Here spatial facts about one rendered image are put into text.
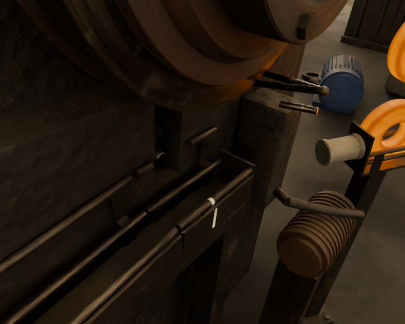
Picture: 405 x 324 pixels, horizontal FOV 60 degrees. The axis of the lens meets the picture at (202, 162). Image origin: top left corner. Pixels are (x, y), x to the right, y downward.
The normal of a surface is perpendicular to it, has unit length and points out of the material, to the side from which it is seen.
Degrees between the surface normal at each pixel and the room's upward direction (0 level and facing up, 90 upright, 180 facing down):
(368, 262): 0
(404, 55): 93
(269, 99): 0
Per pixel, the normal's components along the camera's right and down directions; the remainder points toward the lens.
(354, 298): 0.09, -0.82
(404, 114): 0.22, 0.58
